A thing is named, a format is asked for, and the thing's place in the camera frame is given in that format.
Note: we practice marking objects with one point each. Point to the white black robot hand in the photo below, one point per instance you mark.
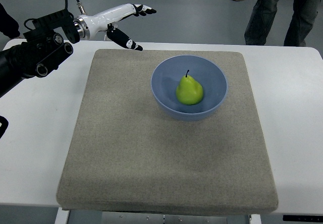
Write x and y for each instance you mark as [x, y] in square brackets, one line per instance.
[89, 26]

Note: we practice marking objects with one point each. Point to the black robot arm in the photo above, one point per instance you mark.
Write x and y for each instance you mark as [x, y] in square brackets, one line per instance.
[45, 48]

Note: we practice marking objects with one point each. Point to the grey felt mat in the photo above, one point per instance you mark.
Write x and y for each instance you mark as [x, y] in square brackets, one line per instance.
[127, 155]

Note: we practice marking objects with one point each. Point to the blue bowl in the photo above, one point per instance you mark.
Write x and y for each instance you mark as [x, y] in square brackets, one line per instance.
[167, 75]

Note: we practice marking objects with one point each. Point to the green pear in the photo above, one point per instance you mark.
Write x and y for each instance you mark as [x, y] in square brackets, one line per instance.
[189, 91]

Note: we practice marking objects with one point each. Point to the white table frame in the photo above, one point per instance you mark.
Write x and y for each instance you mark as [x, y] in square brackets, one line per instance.
[64, 216]

